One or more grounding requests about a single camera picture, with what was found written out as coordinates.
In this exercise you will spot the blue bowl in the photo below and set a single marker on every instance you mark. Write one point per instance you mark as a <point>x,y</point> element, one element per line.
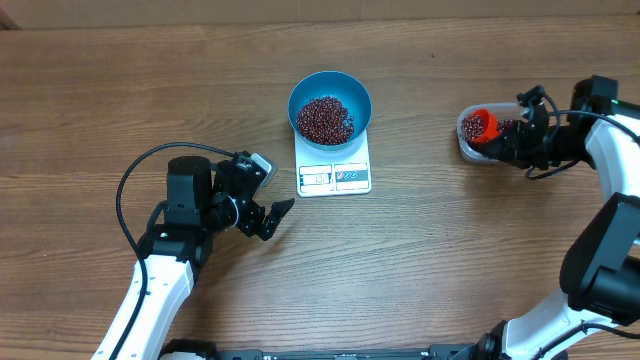
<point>349,90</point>

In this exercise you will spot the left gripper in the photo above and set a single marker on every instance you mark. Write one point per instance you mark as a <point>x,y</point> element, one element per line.
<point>250,226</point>

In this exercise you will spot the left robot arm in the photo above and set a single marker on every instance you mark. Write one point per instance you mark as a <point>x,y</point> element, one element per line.
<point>203,200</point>

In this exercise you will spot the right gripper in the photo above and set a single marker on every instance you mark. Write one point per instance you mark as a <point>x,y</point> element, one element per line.
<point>514,141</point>

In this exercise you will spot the clear plastic container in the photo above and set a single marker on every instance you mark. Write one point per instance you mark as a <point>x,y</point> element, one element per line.
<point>502,111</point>

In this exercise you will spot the red measuring scoop blue handle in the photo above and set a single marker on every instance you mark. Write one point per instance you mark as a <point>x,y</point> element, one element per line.
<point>483,112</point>

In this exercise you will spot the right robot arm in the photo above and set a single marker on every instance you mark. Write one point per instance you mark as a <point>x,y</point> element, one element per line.
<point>599,279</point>

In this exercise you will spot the red beans in bowl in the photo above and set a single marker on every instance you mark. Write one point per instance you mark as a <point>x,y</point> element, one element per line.
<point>325,121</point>

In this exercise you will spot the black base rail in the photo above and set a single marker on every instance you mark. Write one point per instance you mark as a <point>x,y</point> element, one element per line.
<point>345,354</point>

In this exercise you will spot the red beans in container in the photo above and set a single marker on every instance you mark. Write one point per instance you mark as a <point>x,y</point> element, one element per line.
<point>480,130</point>

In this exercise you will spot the white digital kitchen scale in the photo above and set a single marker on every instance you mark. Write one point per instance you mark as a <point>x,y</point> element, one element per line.
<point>333,170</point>

